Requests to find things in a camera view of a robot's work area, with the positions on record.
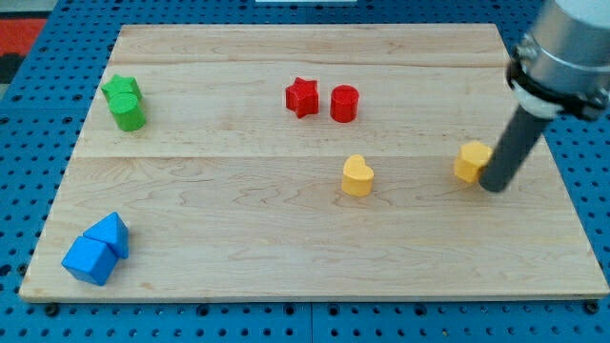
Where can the green cylinder block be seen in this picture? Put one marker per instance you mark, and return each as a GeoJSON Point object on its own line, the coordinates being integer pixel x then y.
{"type": "Point", "coordinates": [127, 112]}

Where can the red cylinder block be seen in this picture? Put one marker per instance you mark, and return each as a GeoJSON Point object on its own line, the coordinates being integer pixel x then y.
{"type": "Point", "coordinates": [344, 103]}

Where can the blue triangle block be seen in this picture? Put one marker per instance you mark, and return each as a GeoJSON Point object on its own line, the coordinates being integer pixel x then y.
{"type": "Point", "coordinates": [113, 231]}

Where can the blue cube block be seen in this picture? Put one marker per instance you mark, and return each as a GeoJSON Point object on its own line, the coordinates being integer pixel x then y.
{"type": "Point", "coordinates": [90, 261]}

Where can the yellow hexagon block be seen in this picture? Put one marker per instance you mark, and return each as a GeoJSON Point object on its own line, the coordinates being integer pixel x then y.
{"type": "Point", "coordinates": [471, 159]}

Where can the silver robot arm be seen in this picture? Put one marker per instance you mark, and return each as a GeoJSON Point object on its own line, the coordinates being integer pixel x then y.
{"type": "Point", "coordinates": [561, 65]}

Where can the light wooden board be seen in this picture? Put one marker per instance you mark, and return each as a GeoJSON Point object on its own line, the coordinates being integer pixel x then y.
{"type": "Point", "coordinates": [229, 197]}

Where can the yellow heart block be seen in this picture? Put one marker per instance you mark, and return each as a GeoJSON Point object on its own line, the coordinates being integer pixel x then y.
{"type": "Point", "coordinates": [358, 177]}

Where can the red star block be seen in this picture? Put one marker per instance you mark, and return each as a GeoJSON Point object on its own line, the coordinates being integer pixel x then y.
{"type": "Point", "coordinates": [302, 97]}

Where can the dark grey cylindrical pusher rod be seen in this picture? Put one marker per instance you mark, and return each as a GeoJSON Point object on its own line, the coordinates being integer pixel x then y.
{"type": "Point", "coordinates": [515, 144]}

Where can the green star block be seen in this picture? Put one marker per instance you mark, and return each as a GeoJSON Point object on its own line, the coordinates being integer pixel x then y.
{"type": "Point", "coordinates": [121, 84]}

